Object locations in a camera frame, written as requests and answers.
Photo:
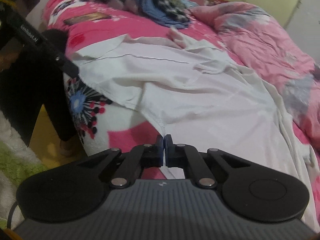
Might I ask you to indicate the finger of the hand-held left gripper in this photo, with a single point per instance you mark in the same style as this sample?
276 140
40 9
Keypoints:
70 67

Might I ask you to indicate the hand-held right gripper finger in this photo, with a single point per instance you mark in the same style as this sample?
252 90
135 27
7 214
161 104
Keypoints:
167 151
161 151

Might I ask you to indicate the white shirt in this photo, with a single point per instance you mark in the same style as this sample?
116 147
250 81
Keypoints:
200 105

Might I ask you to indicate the person's black trousers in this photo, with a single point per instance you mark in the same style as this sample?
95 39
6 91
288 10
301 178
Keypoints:
25 92

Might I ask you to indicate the person's foot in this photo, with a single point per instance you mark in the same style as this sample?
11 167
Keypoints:
71 148

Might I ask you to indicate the pink floral bed blanket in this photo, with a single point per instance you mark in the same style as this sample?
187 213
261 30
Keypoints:
140 22

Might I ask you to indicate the blue garment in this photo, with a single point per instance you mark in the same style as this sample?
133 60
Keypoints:
155 10

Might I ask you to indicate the dark plaid shirt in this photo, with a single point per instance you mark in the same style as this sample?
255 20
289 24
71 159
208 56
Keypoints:
172 10

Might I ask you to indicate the light blue cloth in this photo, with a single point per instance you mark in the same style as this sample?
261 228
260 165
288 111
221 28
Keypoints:
188 3

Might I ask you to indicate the pink grey floral duvet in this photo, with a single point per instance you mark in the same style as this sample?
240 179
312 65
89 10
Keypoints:
250 30

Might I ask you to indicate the red snack bag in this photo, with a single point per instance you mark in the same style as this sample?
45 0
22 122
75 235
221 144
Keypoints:
216 0

